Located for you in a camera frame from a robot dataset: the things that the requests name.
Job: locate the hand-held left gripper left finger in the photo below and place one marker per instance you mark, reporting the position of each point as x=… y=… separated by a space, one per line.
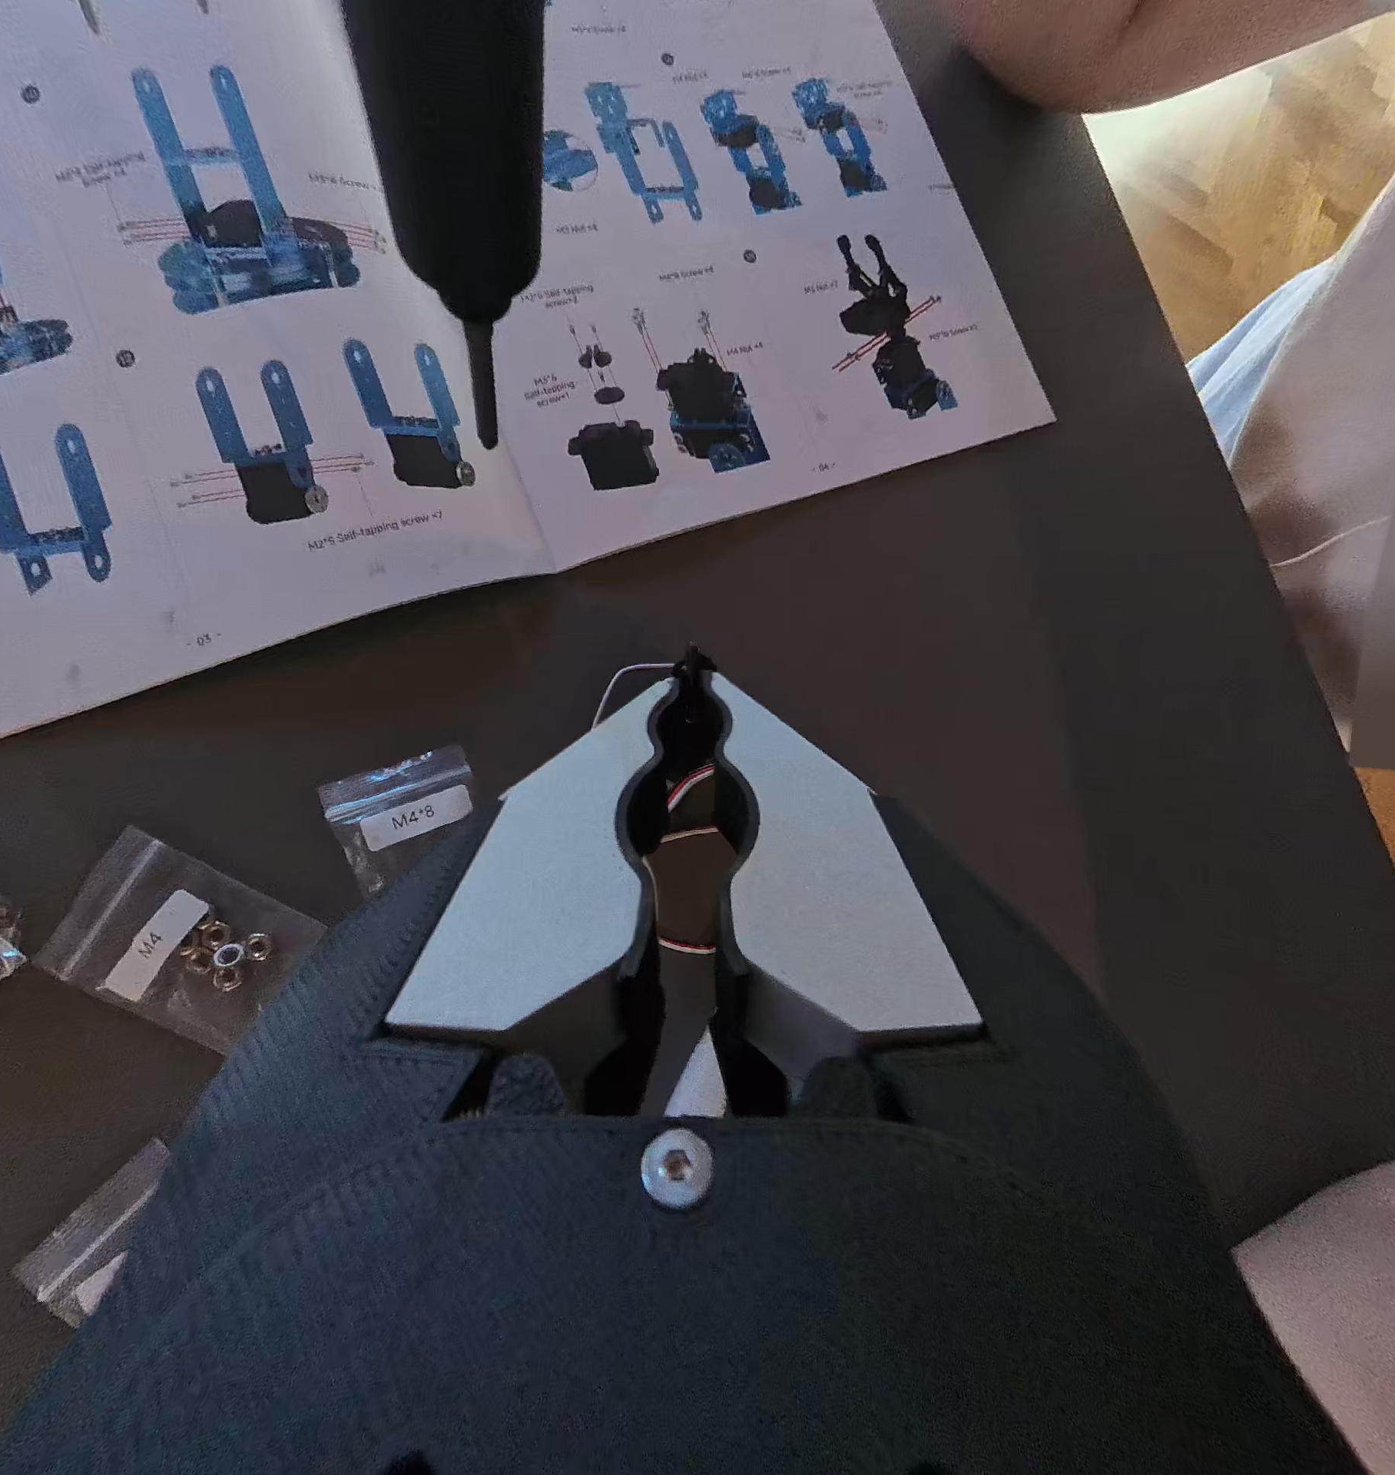
x=512 y=910

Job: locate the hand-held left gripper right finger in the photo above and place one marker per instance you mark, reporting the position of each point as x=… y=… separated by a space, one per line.
x=847 y=910

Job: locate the black electric screwdriver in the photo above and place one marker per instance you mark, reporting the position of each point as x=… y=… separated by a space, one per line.
x=455 y=150

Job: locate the person's right forearm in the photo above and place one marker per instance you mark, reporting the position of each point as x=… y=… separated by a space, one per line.
x=1170 y=46

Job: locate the dark grey desk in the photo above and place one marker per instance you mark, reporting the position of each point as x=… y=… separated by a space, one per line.
x=997 y=691

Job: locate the clear labelled bag black screws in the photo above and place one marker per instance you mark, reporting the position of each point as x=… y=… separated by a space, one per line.
x=408 y=818

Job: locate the clear bag with hex nuts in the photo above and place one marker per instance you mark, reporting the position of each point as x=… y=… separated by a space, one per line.
x=178 y=944

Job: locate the assembly instruction booklet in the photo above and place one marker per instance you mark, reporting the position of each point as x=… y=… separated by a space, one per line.
x=305 y=484

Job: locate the clear small plastic bag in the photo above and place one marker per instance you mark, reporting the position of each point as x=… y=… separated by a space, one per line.
x=86 y=1245

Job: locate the person's white clothing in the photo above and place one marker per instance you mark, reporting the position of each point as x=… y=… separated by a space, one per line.
x=1285 y=437

